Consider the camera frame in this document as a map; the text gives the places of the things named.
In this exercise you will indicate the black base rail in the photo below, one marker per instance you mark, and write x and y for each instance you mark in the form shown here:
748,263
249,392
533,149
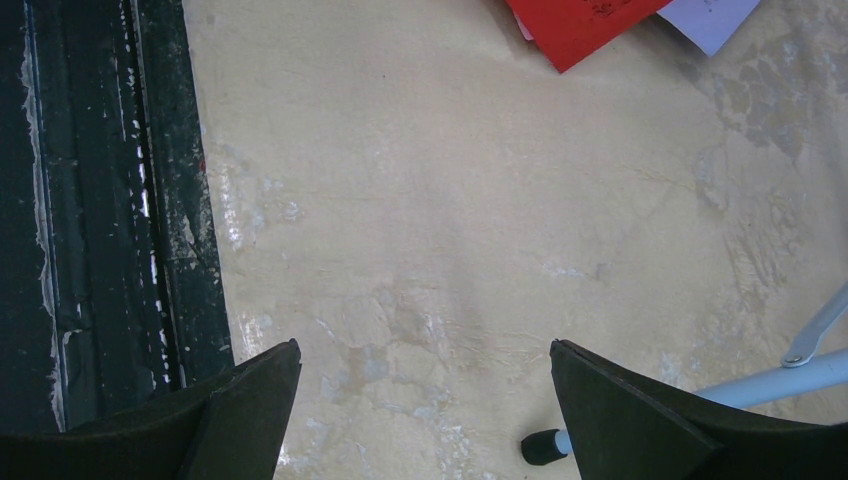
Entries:
111,285

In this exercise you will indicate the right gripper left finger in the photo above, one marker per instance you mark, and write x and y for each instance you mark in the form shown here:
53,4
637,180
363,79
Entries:
231,426

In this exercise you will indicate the blue music stand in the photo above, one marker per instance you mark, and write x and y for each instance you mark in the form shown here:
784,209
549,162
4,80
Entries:
802,370

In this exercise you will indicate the lavender sheet music page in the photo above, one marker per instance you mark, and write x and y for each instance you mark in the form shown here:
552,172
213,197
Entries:
709,24

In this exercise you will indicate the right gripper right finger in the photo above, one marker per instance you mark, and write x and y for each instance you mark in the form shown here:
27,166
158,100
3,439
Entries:
624,425

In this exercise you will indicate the red paper sheet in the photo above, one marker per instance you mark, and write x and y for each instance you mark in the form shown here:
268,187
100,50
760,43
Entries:
568,31

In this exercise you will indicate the pink sheet music page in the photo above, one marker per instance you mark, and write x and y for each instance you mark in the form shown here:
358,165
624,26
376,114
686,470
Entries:
523,29

